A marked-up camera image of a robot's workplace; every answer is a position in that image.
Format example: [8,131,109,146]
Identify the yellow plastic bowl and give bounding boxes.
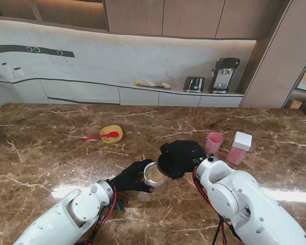
[100,125,123,143]

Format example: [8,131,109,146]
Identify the black espresso machine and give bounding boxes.
[208,57,241,94]

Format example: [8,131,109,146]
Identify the orange printed box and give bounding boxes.
[288,99,303,110]

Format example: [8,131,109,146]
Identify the white counter cabinet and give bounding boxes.
[0,73,245,108]

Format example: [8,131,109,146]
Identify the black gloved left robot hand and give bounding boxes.
[110,159,155,193]

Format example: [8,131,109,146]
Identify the black toaster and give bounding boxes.
[183,76,206,93]

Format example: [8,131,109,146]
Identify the pink measuring cup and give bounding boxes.
[205,131,224,154]

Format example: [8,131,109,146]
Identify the wooden wall cabinets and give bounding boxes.
[0,0,294,40]

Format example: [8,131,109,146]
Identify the black round jar lid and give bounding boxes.
[157,152,174,177]

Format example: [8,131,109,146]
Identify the clear glass grain jar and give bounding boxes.
[143,162,168,195]

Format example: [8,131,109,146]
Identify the white square container lid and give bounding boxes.
[232,131,253,151]

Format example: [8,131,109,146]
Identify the short white bottle black cap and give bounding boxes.
[12,67,25,79]

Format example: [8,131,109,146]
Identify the red black right arm cables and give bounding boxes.
[192,165,242,245]

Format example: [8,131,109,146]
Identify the dark wooden serving board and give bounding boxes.
[139,84,172,91]

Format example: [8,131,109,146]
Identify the red black left arm cables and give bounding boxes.
[78,185,118,245]

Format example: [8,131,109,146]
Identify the tall white bottle black cap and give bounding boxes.
[0,62,14,79]

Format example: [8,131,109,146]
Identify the pink container with white lid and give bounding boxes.
[225,145,247,166]

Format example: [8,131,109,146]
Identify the red measuring spoon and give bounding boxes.
[85,131,119,142]

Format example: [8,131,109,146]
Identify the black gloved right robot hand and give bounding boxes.
[160,139,207,180]

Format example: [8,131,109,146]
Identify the red black arm cables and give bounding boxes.
[192,165,242,245]
[78,185,118,245]

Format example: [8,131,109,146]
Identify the black wall panel with rings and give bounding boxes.
[0,45,75,58]

